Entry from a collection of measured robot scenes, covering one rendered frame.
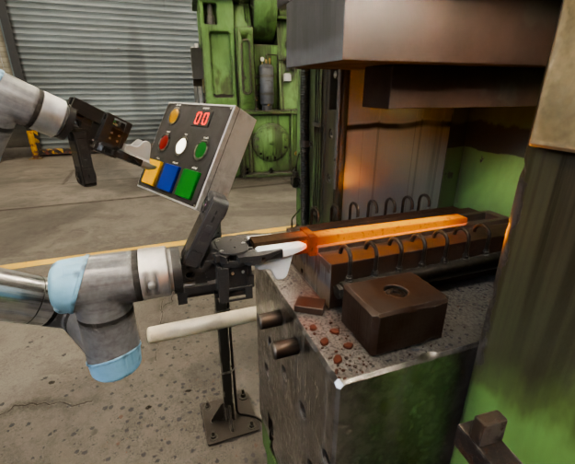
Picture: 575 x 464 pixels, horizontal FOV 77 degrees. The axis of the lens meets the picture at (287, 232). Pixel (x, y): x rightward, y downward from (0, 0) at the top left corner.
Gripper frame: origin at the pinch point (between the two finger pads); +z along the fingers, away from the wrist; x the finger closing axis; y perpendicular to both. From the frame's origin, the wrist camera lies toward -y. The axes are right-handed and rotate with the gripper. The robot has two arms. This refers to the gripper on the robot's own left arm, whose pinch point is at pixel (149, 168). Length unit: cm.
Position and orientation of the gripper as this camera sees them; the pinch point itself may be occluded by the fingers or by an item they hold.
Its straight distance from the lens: 92.3
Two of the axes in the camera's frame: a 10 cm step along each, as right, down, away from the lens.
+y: 3.6, -9.3, 0.1
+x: -7.1, -2.6, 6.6
